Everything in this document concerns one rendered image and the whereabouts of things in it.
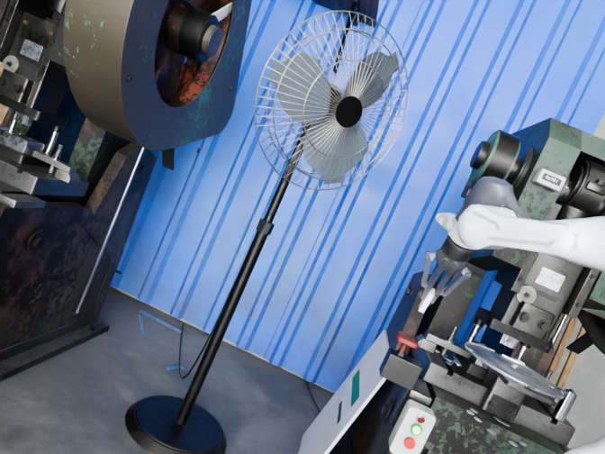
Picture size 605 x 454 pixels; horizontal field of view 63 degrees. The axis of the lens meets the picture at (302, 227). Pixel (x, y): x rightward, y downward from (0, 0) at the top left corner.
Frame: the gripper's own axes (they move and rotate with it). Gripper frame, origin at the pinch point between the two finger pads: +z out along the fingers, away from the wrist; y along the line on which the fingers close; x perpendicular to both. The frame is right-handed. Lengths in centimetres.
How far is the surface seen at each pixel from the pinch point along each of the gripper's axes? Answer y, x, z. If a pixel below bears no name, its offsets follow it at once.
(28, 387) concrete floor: -105, -21, 87
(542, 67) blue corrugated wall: 27, 170, -51
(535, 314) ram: 32.0, 14.8, -1.9
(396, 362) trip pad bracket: -0.5, -10.2, 15.8
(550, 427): 49, 1, 22
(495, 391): 29.2, -1.2, 17.2
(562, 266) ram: 33.8, 24.3, -15.3
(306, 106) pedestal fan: -56, 32, -26
